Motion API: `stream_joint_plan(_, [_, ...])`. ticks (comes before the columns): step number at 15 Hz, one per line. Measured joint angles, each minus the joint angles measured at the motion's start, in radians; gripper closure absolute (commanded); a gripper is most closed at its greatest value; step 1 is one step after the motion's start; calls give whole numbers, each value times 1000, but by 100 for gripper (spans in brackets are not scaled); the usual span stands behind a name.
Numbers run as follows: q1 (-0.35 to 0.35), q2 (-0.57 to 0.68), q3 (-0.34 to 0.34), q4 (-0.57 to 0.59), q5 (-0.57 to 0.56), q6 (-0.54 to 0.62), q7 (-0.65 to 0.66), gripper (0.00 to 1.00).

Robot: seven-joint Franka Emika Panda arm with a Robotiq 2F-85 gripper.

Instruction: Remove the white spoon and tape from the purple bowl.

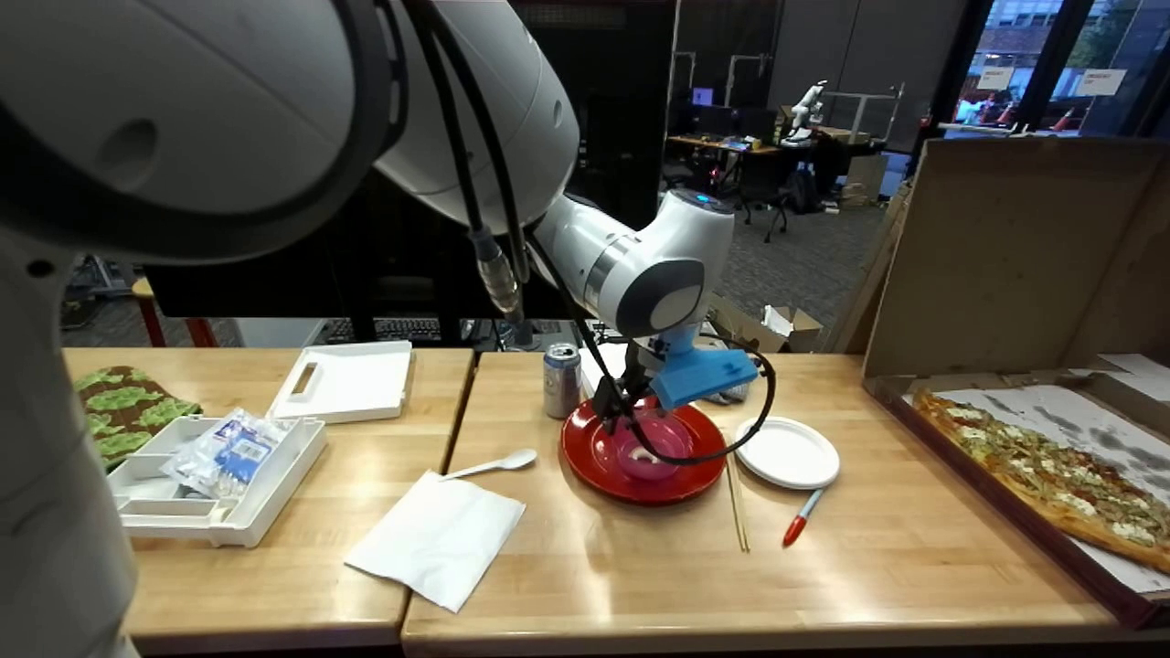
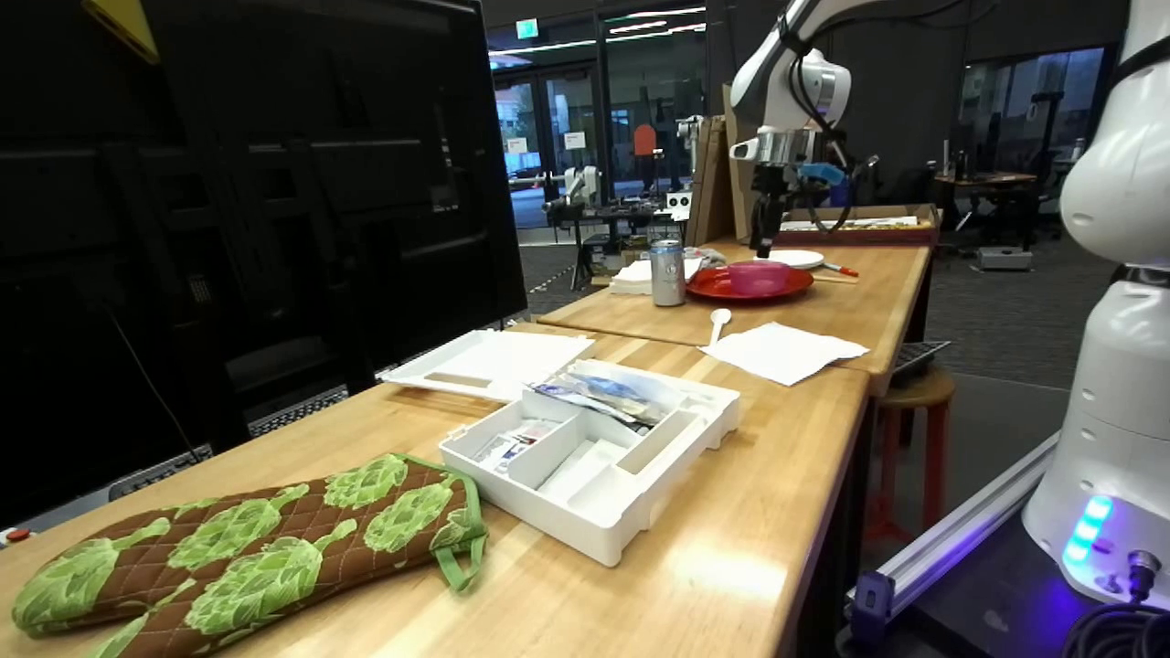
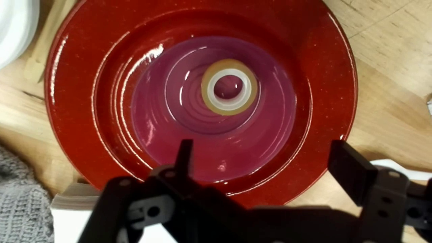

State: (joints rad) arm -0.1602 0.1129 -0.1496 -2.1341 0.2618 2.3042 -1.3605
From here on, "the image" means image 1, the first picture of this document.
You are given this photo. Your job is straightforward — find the blue and white plastic packets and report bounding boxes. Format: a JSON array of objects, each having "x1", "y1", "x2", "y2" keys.
[{"x1": 167, "y1": 404, "x2": 291, "y2": 506}]

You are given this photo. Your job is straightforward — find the green brown knitted mitt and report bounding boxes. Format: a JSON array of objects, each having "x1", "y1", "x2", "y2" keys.
[{"x1": 72, "y1": 361, "x2": 203, "y2": 473}]

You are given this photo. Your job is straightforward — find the small white plate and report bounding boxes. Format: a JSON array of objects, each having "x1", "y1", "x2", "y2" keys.
[{"x1": 731, "y1": 412, "x2": 844, "y2": 493}]

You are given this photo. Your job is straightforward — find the cardboard pizza box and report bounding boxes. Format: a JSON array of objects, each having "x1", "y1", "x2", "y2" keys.
[{"x1": 860, "y1": 134, "x2": 1170, "y2": 634}]

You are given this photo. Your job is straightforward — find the rectangular pizza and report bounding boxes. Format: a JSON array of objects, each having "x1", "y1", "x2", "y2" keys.
[{"x1": 913, "y1": 386, "x2": 1170, "y2": 579}]

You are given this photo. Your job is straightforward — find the red metal stool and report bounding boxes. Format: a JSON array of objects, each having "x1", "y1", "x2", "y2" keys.
[{"x1": 124, "y1": 275, "x2": 219, "y2": 351}]

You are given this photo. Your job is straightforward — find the white paper napkin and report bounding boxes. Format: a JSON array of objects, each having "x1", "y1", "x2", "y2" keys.
[{"x1": 345, "y1": 467, "x2": 529, "y2": 613}]

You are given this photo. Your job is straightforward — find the small white background robot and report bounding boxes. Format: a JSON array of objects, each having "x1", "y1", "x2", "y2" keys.
[{"x1": 782, "y1": 77, "x2": 835, "y2": 146}]

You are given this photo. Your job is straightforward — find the white plastic spoon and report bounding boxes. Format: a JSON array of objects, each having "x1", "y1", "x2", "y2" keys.
[{"x1": 445, "y1": 446, "x2": 540, "y2": 481}]

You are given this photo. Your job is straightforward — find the red plate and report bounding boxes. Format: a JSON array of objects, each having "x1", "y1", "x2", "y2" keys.
[{"x1": 560, "y1": 395, "x2": 731, "y2": 509}]

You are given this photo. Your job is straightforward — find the wooden background desk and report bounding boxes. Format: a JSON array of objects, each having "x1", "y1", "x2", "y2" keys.
[{"x1": 666, "y1": 125, "x2": 893, "y2": 166}]

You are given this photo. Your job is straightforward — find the silver drink can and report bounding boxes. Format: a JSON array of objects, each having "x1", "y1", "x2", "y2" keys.
[{"x1": 540, "y1": 340, "x2": 585, "y2": 419}]

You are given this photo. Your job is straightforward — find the white cutting board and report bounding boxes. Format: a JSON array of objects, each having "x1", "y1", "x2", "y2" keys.
[{"x1": 267, "y1": 335, "x2": 417, "y2": 426}]

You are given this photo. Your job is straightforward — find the open cardboard box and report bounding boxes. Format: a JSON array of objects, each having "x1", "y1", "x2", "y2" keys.
[{"x1": 709, "y1": 287, "x2": 827, "y2": 354}]

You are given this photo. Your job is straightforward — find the purple bowl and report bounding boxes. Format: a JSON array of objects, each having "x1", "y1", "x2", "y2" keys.
[{"x1": 602, "y1": 408, "x2": 694, "y2": 475}]

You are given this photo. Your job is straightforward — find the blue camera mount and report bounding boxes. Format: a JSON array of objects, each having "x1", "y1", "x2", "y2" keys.
[{"x1": 655, "y1": 345, "x2": 762, "y2": 412}]

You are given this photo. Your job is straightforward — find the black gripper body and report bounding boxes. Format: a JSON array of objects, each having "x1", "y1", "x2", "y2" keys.
[{"x1": 602, "y1": 361, "x2": 668, "y2": 426}]

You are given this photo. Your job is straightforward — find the wooden chopstick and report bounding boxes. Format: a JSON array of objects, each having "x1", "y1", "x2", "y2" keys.
[{"x1": 725, "y1": 457, "x2": 752, "y2": 554}]

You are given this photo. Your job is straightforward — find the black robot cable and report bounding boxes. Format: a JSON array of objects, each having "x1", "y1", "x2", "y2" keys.
[{"x1": 398, "y1": 0, "x2": 780, "y2": 467}]

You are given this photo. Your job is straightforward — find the black office chair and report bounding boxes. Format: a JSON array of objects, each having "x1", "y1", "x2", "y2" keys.
[{"x1": 727, "y1": 142, "x2": 796, "y2": 245}]

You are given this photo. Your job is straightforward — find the white divided tray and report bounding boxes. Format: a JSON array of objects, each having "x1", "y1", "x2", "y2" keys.
[{"x1": 107, "y1": 412, "x2": 328, "y2": 549}]

